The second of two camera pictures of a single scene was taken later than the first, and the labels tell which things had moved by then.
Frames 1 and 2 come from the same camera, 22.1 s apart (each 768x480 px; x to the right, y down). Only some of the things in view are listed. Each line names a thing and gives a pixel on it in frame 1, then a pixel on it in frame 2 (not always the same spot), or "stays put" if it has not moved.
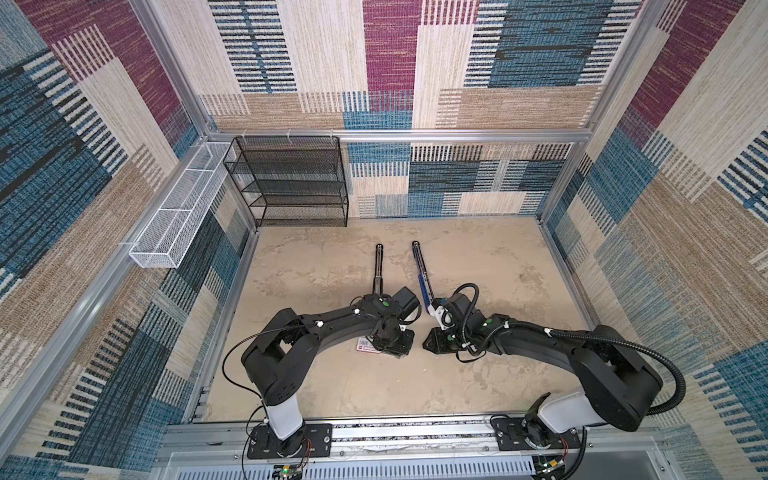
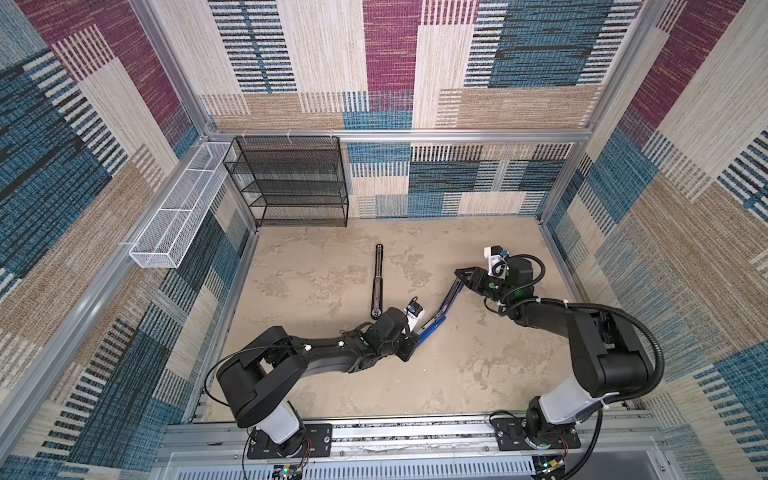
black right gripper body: x=447 y=341 → x=490 y=286
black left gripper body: x=397 y=343 stays put
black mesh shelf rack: x=291 y=181 stays put
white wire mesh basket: x=171 y=236 stays put
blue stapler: x=422 y=277 → x=441 y=316
